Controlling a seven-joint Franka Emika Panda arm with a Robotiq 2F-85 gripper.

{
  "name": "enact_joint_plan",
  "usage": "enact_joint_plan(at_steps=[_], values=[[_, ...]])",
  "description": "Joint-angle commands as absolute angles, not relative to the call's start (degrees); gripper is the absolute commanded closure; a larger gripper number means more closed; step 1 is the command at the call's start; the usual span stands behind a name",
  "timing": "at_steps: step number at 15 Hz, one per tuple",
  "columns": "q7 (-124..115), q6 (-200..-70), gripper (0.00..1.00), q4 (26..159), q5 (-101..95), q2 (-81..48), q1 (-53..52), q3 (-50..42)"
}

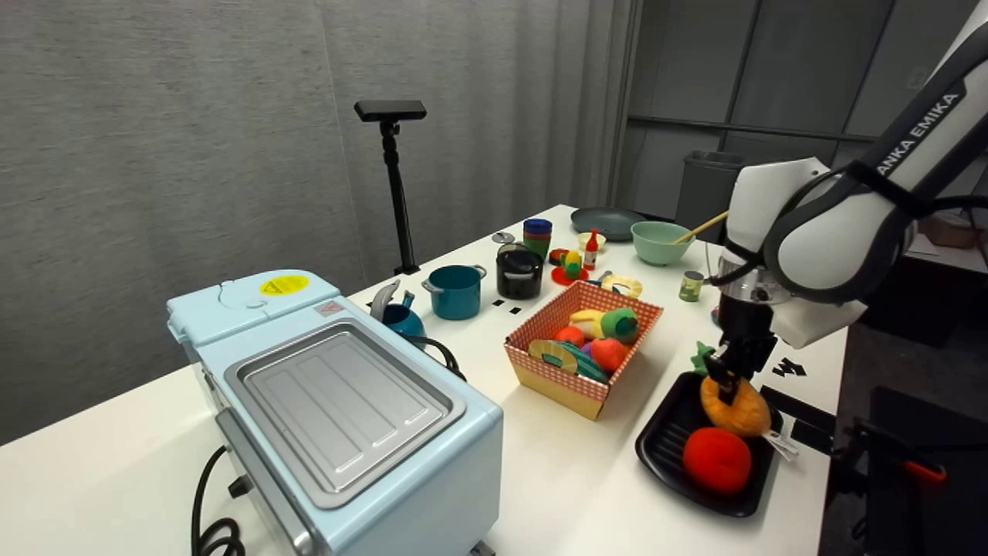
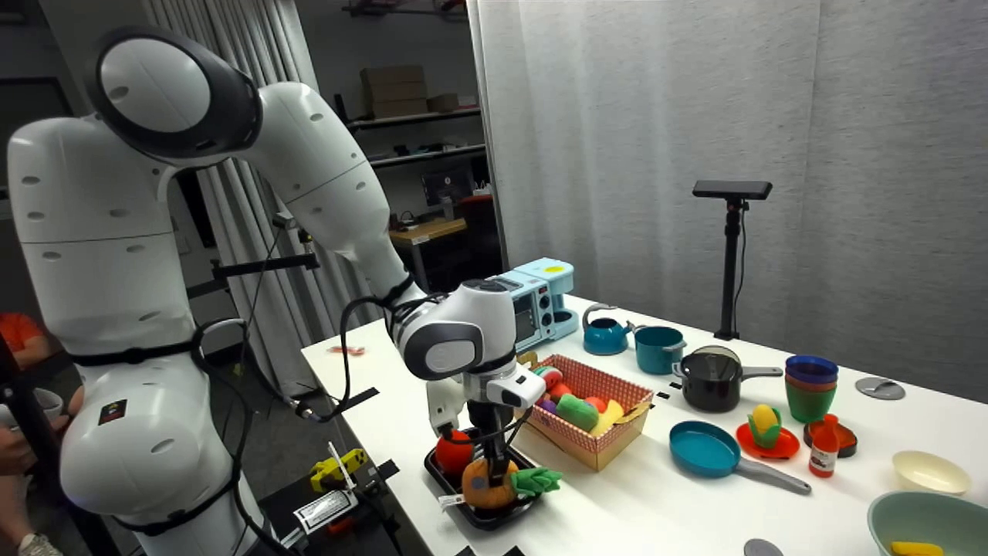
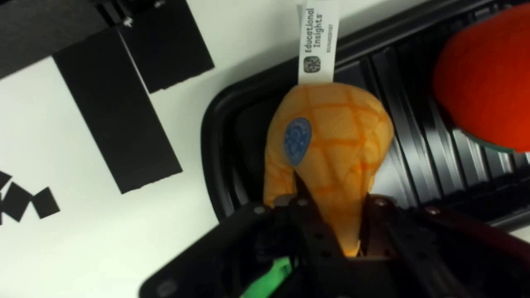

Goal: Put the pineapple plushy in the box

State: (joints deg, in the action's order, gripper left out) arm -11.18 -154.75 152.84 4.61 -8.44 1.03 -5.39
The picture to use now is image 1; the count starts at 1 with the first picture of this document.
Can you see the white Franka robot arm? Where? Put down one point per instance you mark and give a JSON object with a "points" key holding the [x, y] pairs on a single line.
{"points": [[823, 237]]}

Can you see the grey curtain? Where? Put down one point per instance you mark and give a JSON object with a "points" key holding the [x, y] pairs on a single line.
{"points": [[204, 133]]}

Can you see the red tomato plushy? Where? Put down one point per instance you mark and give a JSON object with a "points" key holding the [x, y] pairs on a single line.
{"points": [[718, 462]]}

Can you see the long black tape strip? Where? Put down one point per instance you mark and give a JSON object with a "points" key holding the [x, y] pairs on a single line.
{"points": [[797, 407]]}

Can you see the blue toy kettle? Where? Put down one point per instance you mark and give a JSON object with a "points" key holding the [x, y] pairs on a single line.
{"points": [[402, 323]]}

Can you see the wooden spoon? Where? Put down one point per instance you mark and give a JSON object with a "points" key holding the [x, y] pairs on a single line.
{"points": [[706, 227]]}

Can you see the yellow toy food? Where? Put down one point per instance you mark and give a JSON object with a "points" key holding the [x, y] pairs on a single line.
{"points": [[588, 323]]}

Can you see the red ketchup bottle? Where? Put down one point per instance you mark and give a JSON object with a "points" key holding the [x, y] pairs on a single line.
{"points": [[592, 252]]}

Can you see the toy watermelon slice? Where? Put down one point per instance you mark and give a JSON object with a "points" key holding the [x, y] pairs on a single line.
{"points": [[557, 357]]}

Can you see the pale round toy food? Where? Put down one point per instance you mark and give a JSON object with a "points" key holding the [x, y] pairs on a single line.
{"points": [[625, 286]]}

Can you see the teal toy pot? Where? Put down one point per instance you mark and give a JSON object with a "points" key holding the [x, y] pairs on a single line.
{"points": [[456, 295]]}

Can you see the small can with green label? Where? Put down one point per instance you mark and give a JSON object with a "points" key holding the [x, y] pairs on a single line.
{"points": [[692, 286]]}

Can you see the green bowl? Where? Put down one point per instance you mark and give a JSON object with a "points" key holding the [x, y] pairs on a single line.
{"points": [[658, 245]]}

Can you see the small black tape bits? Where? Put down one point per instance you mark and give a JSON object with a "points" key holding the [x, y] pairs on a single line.
{"points": [[789, 367]]}

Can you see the dark red toy fruit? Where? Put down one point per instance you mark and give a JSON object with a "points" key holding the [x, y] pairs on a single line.
{"points": [[557, 255]]}

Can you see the red toy tomato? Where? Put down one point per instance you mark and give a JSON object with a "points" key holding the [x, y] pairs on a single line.
{"points": [[608, 357]]}

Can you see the white wrist camera block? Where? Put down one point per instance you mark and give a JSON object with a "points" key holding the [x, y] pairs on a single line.
{"points": [[808, 323]]}

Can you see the orange pineapple plushy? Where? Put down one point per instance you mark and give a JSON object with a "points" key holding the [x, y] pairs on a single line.
{"points": [[742, 411]]}

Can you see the light blue toaster oven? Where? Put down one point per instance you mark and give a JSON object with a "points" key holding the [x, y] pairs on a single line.
{"points": [[340, 411]]}

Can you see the green toy vegetable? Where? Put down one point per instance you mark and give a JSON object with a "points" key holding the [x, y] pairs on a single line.
{"points": [[619, 325]]}

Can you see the black grill pan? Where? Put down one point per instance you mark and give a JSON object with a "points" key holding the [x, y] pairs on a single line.
{"points": [[665, 435]]}

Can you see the orange red toy food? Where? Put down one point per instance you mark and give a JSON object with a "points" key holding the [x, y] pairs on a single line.
{"points": [[572, 334]]}

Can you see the dark grey blue plate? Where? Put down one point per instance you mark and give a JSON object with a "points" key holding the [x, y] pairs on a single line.
{"points": [[602, 224]]}

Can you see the black stand with orange knob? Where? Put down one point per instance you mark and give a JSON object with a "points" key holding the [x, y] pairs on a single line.
{"points": [[916, 483]]}

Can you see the black cup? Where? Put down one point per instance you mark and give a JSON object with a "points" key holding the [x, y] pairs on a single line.
{"points": [[521, 277]]}

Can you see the stacked coloured cups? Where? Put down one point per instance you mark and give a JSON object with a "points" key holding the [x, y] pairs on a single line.
{"points": [[539, 237]]}

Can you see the small grey metal object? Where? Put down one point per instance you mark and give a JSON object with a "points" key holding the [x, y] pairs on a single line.
{"points": [[504, 240]]}

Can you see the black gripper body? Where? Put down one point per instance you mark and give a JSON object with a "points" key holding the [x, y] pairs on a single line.
{"points": [[746, 330]]}

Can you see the red checkered cardboard box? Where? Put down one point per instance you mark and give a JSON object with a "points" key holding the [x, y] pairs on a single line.
{"points": [[561, 387]]}

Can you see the short black tape strip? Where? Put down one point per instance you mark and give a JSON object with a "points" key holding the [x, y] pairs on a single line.
{"points": [[820, 438]]}

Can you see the yellow green toy fruit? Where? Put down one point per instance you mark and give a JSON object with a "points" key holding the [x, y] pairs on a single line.
{"points": [[572, 263]]}

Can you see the black camera on tripod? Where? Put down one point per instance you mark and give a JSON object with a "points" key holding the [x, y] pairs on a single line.
{"points": [[390, 114]]}

